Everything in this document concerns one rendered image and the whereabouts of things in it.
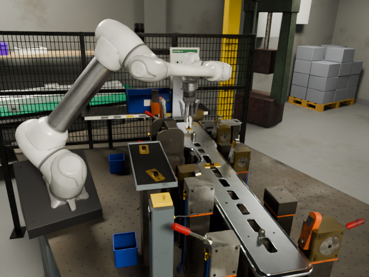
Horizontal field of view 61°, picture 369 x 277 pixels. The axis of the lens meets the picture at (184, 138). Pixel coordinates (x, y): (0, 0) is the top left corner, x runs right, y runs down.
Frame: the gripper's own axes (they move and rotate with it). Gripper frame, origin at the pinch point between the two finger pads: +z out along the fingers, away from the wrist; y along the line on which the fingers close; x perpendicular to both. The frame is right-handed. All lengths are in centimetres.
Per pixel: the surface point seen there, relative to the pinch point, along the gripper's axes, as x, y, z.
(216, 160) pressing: -41.6, 4.2, 6.6
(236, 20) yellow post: 58, 50, -58
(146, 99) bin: 35.3, -21.2, -6.0
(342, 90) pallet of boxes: 345, 407, 69
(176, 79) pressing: 26.5, -2.1, -21.1
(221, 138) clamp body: -8.6, 18.7, 8.4
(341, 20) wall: 437, 448, -59
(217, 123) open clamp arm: -7.5, 16.0, -0.9
